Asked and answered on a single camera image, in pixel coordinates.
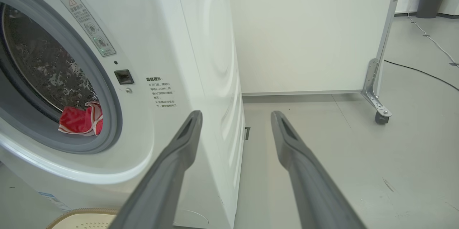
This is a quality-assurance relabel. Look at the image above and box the red and white garment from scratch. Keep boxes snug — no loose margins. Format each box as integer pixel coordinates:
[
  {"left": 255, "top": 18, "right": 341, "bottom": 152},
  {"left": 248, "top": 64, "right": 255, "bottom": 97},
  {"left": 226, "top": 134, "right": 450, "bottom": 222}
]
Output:
[{"left": 58, "top": 101, "right": 104, "bottom": 137}]

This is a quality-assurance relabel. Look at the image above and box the white partition panel with caster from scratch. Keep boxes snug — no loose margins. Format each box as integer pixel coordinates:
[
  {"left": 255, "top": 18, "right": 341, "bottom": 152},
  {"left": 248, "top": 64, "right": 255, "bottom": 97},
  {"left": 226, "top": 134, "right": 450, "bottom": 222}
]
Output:
[{"left": 226, "top": 0, "right": 406, "bottom": 125}]

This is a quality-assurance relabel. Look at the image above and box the grey warning sticker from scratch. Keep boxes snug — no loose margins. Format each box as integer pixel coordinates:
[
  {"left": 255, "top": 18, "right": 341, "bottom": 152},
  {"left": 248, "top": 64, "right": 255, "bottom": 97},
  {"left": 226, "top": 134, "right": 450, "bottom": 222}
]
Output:
[{"left": 60, "top": 0, "right": 117, "bottom": 57}]

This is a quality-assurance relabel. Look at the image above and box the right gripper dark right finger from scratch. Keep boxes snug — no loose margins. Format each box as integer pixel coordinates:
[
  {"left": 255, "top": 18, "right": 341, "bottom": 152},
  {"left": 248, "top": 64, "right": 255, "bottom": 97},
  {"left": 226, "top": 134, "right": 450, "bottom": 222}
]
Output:
[{"left": 271, "top": 111, "right": 367, "bottom": 229}]

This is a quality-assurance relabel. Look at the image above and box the blue energy label sticker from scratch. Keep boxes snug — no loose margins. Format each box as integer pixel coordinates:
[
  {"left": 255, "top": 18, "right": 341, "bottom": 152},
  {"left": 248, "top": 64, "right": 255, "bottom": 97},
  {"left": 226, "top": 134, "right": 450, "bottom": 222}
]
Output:
[{"left": 38, "top": 191, "right": 72, "bottom": 212}]

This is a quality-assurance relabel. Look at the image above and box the white floor cable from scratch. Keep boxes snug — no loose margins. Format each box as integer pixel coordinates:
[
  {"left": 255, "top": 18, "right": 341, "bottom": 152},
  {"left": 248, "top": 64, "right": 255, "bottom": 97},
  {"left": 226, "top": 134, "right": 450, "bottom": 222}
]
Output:
[{"left": 407, "top": 0, "right": 459, "bottom": 68}]

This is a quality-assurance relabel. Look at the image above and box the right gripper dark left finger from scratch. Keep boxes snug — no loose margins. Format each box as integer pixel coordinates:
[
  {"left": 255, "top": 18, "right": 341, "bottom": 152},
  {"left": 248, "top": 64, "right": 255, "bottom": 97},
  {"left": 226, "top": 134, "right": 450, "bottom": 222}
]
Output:
[{"left": 108, "top": 110, "right": 203, "bottom": 229}]

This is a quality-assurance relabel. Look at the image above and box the cream perforated laundry basket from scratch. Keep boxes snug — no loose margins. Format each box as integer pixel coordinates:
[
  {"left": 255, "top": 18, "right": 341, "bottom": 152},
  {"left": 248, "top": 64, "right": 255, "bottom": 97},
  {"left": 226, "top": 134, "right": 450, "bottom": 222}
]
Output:
[{"left": 46, "top": 207, "right": 121, "bottom": 229}]

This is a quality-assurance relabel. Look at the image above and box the black floor cable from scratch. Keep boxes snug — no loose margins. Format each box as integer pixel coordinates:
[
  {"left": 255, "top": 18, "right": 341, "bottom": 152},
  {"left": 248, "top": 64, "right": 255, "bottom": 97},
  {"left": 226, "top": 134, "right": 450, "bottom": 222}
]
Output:
[{"left": 384, "top": 59, "right": 459, "bottom": 92}]

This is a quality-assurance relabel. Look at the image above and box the white front-load washing machine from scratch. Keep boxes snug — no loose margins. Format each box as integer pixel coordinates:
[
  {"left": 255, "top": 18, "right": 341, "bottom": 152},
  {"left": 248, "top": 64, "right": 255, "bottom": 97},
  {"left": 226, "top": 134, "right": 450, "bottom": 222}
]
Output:
[{"left": 0, "top": 0, "right": 246, "bottom": 229}]

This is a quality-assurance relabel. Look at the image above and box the dark grey trash bin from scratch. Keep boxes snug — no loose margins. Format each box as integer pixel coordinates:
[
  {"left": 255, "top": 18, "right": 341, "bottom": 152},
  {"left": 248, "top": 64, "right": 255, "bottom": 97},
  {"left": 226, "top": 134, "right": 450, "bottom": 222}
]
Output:
[{"left": 416, "top": 0, "right": 448, "bottom": 19}]

